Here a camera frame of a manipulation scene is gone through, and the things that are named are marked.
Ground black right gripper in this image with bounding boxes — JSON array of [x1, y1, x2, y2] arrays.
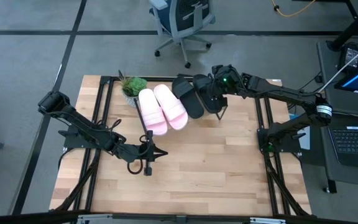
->
[[210, 63, 245, 108]]

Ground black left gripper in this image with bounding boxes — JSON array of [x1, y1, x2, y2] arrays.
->
[[113, 129, 168, 177]]

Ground black slide sandal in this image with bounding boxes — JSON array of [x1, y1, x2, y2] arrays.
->
[[192, 73, 229, 114], [171, 76, 205, 119]]

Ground pink slide sandal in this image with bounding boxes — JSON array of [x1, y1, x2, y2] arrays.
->
[[153, 83, 189, 131], [137, 88, 169, 136]]

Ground wooden shelf black metal legs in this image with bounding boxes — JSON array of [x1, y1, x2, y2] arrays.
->
[[134, 73, 239, 141]]

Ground green plant in patterned pot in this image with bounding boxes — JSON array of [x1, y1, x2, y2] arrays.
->
[[119, 70, 149, 108]]

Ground grey blue office chair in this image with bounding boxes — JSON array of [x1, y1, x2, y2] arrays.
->
[[149, 0, 216, 69]]

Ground dark grey desk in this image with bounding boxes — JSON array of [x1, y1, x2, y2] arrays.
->
[[317, 40, 358, 189]]

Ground thin white rod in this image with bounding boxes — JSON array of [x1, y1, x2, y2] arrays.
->
[[317, 39, 358, 94]]

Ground black power brick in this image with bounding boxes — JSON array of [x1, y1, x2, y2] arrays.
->
[[337, 42, 358, 71]]

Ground black desk leg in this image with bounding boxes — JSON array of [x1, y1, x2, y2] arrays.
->
[[326, 0, 358, 52]]

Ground black laptop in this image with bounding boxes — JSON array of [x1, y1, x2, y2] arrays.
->
[[328, 123, 358, 170]]

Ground black overhead beam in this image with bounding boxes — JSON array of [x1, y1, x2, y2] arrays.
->
[[0, 210, 358, 224]]

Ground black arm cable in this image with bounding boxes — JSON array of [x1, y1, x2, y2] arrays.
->
[[126, 157, 145, 175]]

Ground black metal table frame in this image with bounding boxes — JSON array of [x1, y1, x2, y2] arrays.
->
[[50, 74, 312, 218]]

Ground yellow cable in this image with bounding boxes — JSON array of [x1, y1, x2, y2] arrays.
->
[[270, 0, 317, 18]]

